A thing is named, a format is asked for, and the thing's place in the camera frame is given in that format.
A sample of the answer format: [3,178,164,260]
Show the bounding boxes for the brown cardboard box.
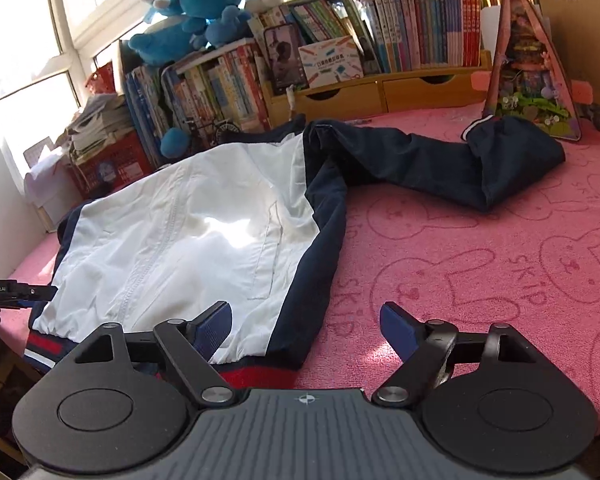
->
[530,0,600,111]

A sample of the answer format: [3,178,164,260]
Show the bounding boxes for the navy and white jacket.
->
[24,114,566,388]

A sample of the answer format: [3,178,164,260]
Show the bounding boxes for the white printed paper sheets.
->
[24,150,81,222]

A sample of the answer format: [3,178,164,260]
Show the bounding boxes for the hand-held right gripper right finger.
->
[372,301,538,407]

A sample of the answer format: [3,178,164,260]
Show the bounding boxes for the pink triangular miniature house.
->
[472,0,593,143]

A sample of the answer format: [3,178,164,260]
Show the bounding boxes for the stack of magazines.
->
[62,92,136,166]

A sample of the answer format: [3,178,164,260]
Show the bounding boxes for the wooden chair frame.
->
[0,355,31,466]

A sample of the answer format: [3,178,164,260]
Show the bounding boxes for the pink bunny print blanket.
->
[0,102,600,441]

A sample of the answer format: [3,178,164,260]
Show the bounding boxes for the row of thick colourful books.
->
[162,42,273,136]

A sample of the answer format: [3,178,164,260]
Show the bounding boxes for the miniature bicycle model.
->
[182,117,253,149]

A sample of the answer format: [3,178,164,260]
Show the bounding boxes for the plain white box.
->
[480,5,504,54]

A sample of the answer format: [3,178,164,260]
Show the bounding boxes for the row of books on organizer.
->
[250,0,482,75]

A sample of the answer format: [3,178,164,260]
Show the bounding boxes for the small blue plush toy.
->
[202,5,255,50]

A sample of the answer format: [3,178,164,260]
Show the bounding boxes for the white window frame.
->
[0,0,251,126]

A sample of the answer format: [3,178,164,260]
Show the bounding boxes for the blue plush ball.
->
[160,127,191,159]

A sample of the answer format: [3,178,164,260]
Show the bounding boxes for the wooden desk organizer with drawers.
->
[262,50,493,128]

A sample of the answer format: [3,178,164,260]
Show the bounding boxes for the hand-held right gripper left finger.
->
[75,301,236,407]

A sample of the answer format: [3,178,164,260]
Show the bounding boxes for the row of thin blue books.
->
[125,62,173,166]

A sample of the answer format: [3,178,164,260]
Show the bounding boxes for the white box with colourful print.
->
[298,37,365,90]

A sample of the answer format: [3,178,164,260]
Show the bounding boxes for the dark photo tablet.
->
[263,24,311,96]

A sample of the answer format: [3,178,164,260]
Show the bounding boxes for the blue plush bear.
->
[129,0,201,67]

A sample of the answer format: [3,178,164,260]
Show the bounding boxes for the red plastic crate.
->
[67,130,153,201]

